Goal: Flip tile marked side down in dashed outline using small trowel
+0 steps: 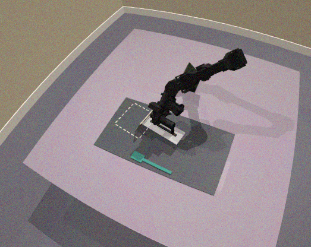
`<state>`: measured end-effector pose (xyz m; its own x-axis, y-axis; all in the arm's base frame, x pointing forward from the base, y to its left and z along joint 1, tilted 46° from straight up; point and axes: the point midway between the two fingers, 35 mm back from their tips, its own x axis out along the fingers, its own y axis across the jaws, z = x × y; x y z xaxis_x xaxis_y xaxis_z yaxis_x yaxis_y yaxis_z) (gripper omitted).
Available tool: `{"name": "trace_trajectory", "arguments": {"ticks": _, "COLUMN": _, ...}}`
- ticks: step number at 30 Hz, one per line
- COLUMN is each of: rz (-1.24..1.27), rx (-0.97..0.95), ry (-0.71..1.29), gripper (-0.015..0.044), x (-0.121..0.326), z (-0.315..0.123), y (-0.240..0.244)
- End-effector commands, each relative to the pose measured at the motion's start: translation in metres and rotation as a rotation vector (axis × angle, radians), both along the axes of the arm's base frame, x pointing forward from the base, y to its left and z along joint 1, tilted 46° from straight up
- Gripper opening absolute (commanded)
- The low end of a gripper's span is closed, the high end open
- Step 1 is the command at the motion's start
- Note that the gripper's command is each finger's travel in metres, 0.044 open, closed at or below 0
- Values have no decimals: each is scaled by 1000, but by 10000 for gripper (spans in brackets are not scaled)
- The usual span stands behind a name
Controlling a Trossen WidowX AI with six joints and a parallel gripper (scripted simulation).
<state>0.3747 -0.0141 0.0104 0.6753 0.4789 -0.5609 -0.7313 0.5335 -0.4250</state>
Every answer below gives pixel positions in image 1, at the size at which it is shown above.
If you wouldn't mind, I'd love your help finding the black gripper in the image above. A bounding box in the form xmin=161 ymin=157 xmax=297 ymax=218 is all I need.
xmin=148 ymin=91 xmax=176 ymax=125

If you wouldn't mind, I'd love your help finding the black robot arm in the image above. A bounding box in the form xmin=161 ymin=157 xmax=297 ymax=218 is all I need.
xmin=164 ymin=48 xmax=247 ymax=116

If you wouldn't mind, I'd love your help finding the teal small trowel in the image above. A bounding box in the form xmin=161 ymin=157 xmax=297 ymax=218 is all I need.
xmin=131 ymin=151 xmax=172 ymax=174

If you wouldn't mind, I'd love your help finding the dark grey rectangular mat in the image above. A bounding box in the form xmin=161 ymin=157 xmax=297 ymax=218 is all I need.
xmin=94 ymin=97 xmax=235 ymax=195

